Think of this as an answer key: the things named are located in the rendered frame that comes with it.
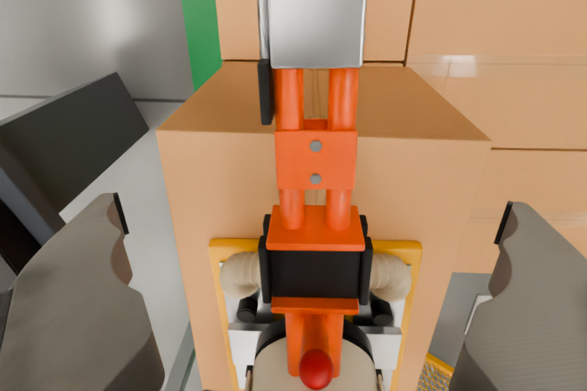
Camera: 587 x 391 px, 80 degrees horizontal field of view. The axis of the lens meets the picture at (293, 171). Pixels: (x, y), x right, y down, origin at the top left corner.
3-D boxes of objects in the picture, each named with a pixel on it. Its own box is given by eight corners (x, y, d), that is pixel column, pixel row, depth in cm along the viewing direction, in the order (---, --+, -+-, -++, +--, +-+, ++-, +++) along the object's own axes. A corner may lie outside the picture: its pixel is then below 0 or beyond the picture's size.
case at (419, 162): (375, 272, 105) (406, 421, 69) (240, 266, 106) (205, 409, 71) (410, 66, 76) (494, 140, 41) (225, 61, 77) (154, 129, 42)
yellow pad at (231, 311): (288, 384, 65) (286, 414, 60) (234, 382, 65) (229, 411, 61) (281, 237, 49) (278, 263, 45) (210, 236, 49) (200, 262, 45)
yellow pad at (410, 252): (393, 387, 64) (399, 418, 59) (337, 386, 64) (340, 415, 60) (420, 239, 48) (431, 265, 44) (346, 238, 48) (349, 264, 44)
